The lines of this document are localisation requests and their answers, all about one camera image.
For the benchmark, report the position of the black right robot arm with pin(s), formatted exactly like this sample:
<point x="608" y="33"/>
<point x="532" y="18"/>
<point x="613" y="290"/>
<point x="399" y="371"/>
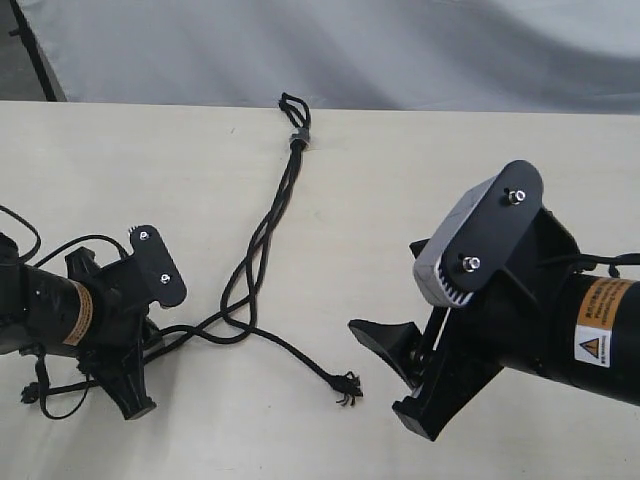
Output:
<point x="582" y="332"/>

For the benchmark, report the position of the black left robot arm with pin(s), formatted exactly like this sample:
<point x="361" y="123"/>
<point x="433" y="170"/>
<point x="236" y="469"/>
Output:
<point x="42" y="314"/>

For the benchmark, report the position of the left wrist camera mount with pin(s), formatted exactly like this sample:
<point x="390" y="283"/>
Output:
<point x="157" y="269"/>

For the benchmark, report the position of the white backdrop cloth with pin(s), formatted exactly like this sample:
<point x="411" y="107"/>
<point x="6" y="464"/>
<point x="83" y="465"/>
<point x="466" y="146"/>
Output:
<point x="523" y="56"/>

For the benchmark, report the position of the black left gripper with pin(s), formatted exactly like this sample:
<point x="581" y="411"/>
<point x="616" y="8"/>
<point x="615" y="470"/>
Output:
<point x="120" y="332"/>

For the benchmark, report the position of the black backdrop stand pole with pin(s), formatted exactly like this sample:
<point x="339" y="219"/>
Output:
<point x="47" y="81"/>

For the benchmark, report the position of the clear tape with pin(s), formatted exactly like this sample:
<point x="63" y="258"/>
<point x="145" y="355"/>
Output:
<point x="300" y="139"/>

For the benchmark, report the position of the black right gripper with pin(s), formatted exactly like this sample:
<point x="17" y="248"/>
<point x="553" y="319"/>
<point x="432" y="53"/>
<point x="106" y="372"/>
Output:
<point x="507" y="324"/>

